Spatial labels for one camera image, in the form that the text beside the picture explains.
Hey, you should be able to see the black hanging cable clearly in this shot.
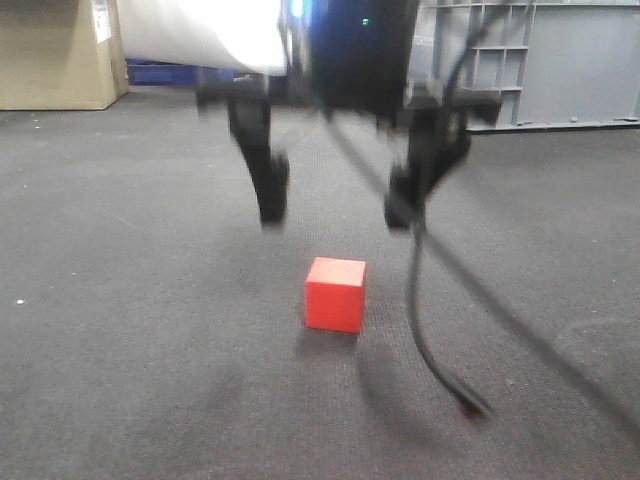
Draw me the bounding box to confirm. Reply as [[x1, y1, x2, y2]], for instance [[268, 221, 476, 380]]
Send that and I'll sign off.
[[319, 0, 494, 419]]

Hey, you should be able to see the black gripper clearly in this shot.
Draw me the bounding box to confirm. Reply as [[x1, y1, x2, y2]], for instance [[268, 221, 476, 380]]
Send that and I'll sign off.
[[196, 1, 502, 230]]

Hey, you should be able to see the white robot forearm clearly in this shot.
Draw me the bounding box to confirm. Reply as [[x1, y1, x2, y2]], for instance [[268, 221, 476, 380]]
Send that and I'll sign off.
[[117, 1, 286, 76]]

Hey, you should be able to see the grey plastic crate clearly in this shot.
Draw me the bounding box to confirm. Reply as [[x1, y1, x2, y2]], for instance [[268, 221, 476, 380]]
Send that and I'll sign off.
[[409, 1, 639, 130]]

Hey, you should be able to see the blue plastic bin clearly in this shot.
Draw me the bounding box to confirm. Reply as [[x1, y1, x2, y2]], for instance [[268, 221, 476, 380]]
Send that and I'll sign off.
[[126, 58, 236, 87]]

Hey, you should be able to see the cardboard box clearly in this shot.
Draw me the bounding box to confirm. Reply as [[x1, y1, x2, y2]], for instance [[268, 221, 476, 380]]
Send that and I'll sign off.
[[1, 1, 129, 111]]

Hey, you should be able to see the red magnetic cube block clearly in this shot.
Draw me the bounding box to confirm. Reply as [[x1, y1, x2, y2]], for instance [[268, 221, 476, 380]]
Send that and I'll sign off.
[[305, 257, 366, 334]]

